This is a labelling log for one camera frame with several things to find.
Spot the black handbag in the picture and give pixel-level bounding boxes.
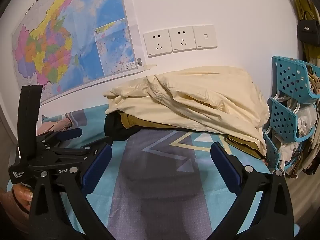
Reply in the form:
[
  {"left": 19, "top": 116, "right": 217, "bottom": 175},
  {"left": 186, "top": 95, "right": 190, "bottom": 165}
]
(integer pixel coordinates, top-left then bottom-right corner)
[{"left": 297, "top": 11, "right": 320, "bottom": 44}]

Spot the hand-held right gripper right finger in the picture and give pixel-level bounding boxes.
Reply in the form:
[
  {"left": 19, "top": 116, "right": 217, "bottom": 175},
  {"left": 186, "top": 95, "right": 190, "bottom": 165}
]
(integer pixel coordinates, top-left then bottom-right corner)
[{"left": 210, "top": 142, "right": 294, "bottom": 240}]

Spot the olive yellow hanging garment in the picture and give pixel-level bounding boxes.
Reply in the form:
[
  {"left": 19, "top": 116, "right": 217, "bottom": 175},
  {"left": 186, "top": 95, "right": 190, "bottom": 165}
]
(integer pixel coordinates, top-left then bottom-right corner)
[{"left": 292, "top": 0, "right": 320, "bottom": 63}]

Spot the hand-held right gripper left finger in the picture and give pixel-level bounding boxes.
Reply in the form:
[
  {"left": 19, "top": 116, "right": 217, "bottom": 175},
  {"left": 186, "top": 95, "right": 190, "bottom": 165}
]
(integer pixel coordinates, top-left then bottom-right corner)
[{"left": 29, "top": 144, "right": 118, "bottom": 240}]

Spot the white wall socket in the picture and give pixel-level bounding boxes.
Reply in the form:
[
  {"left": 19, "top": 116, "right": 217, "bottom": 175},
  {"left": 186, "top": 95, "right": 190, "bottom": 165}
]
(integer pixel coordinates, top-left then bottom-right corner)
[
  {"left": 143, "top": 29, "right": 173, "bottom": 58},
  {"left": 168, "top": 27, "right": 197, "bottom": 53}
]

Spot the black garment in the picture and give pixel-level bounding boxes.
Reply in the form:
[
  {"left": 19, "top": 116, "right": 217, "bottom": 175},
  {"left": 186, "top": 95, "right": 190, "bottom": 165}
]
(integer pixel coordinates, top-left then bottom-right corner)
[{"left": 104, "top": 114, "right": 140, "bottom": 142}]

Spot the person's left hand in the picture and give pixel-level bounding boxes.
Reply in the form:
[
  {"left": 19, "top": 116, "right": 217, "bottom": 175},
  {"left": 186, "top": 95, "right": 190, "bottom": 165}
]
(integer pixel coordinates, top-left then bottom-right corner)
[{"left": 11, "top": 183, "right": 34, "bottom": 212}]

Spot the person's left forearm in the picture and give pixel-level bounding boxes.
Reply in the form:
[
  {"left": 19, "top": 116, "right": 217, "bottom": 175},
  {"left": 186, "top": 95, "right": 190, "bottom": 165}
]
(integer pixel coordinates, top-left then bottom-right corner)
[{"left": 0, "top": 187, "right": 32, "bottom": 233}]

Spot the teal grey printed bed sheet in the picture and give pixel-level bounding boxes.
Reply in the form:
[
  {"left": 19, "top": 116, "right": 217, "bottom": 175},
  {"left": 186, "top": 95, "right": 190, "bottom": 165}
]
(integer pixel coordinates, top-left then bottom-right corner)
[{"left": 7, "top": 104, "right": 280, "bottom": 240}]

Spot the pink garment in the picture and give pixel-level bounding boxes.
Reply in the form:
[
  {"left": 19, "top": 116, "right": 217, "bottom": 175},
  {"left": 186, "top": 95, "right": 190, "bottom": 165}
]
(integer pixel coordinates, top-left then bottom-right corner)
[{"left": 37, "top": 119, "right": 73, "bottom": 133}]

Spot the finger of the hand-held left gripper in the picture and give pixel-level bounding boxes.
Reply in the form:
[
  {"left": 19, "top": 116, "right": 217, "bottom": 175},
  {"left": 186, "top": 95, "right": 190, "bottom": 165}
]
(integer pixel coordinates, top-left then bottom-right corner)
[
  {"left": 54, "top": 136, "right": 113, "bottom": 157},
  {"left": 37, "top": 127, "right": 83, "bottom": 151}
]

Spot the olive brown jacket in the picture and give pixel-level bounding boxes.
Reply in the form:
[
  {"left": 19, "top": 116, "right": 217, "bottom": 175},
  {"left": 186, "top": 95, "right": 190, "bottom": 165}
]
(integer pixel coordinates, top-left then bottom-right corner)
[{"left": 119, "top": 112, "right": 267, "bottom": 160}]

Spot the colourful wall map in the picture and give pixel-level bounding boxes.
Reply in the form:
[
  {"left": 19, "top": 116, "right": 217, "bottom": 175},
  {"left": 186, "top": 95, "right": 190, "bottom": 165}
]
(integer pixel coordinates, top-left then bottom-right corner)
[{"left": 11, "top": 0, "right": 158, "bottom": 104}]

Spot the cream jacket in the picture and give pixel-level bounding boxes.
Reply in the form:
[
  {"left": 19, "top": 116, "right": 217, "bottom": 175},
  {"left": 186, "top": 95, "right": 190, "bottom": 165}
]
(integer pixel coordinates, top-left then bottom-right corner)
[{"left": 103, "top": 66, "right": 270, "bottom": 157}]

